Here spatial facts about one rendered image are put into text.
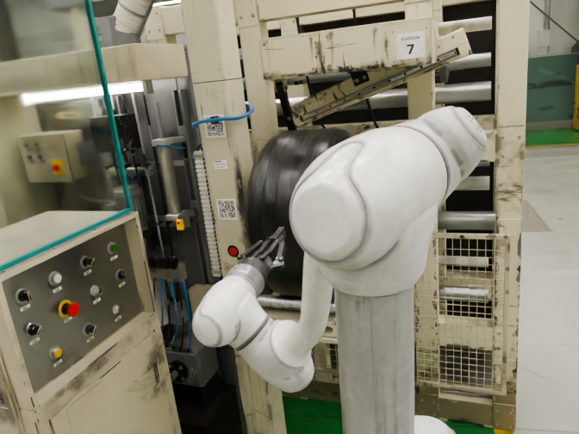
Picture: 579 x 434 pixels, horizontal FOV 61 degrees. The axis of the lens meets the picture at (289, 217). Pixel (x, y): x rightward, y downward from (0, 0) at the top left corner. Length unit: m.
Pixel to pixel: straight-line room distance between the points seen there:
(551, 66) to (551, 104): 0.72
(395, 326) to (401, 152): 0.21
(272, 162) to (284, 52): 0.49
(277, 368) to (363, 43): 1.13
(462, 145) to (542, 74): 10.50
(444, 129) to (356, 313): 0.26
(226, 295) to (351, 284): 0.51
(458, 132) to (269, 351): 0.60
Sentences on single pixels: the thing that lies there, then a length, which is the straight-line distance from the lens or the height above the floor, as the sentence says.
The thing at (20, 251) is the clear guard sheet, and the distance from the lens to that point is 1.44.
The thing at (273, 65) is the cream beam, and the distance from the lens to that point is 1.87.
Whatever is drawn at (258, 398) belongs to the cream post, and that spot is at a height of 0.44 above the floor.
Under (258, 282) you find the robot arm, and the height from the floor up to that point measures 1.21.
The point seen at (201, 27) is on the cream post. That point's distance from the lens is 1.70.
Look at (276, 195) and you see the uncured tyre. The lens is 1.46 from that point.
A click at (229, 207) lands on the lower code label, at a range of 1.75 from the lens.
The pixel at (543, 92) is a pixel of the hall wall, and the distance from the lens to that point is 11.18.
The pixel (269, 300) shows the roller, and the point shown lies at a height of 0.91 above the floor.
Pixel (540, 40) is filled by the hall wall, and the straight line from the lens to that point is 11.13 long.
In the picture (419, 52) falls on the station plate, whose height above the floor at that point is 1.67.
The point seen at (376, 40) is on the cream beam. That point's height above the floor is 1.73.
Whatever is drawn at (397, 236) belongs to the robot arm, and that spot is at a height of 1.49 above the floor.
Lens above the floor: 1.67
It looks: 17 degrees down
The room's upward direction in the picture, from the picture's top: 6 degrees counter-clockwise
